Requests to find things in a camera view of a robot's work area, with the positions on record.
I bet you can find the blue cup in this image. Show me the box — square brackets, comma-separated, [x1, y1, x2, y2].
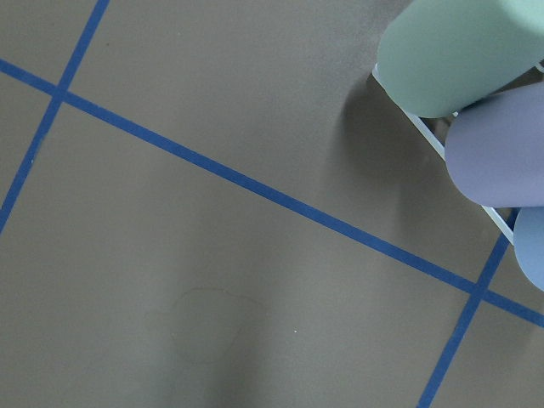
[513, 207, 543, 291]

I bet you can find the mint green cup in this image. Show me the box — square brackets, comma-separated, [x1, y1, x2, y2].
[377, 1, 543, 118]

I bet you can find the lavender cup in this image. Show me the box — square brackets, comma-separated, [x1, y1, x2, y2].
[445, 82, 543, 207]

